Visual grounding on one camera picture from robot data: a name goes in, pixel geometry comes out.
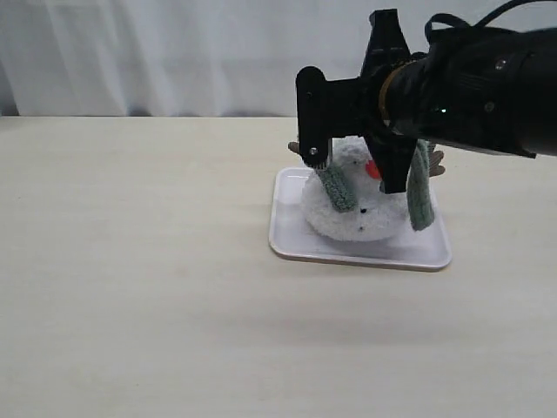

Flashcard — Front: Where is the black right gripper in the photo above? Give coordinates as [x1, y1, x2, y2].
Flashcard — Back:
[295, 9, 426, 194]

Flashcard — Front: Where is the green fuzzy scarf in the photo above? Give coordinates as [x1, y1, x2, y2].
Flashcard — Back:
[319, 139, 436, 233]

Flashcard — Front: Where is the white plush snowman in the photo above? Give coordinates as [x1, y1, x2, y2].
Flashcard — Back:
[288, 138, 446, 244]

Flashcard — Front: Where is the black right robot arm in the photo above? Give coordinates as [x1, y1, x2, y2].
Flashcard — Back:
[295, 9, 556, 194]

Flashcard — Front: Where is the white plastic tray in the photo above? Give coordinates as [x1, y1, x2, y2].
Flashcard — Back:
[268, 166, 453, 272]

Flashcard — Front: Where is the white backdrop curtain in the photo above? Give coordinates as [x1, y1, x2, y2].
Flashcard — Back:
[0, 0, 557, 118]

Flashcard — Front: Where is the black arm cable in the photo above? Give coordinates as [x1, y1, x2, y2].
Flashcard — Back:
[424, 0, 530, 44]

